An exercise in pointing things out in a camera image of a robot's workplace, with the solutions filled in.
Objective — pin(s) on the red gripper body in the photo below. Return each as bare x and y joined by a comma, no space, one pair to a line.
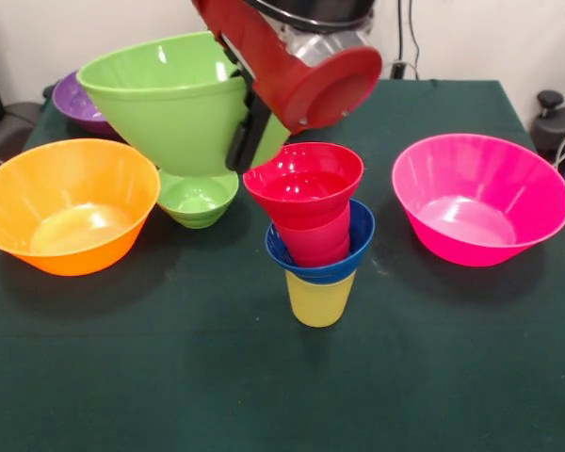
301,70

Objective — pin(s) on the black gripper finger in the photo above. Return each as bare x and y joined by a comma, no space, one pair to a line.
247,141

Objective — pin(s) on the small red bowl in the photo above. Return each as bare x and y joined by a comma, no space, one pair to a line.
303,188

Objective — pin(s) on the large light green bowl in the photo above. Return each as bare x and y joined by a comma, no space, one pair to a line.
169,113

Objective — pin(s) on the red cup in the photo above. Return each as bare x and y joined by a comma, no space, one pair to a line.
318,245

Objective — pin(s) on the small blue bowl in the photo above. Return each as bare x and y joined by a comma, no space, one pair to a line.
362,235

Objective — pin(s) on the yellow translucent cup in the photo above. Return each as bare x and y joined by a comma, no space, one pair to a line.
318,301

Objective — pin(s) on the large pink bowl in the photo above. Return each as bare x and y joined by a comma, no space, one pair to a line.
480,198

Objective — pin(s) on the small green bowl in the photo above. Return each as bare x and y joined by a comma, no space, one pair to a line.
198,202

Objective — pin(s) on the black power plug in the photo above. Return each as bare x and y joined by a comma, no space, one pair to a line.
399,69

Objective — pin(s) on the purple bowl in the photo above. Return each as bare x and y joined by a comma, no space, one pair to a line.
75,106

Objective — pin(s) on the large yellow-orange bowl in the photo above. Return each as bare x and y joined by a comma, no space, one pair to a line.
70,202

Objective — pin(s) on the small black knob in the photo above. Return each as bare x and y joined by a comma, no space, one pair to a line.
48,92

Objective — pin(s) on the dark green tablecloth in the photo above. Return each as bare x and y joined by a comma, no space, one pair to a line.
282,376

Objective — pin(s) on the black round base with knob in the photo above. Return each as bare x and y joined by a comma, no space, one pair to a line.
560,127

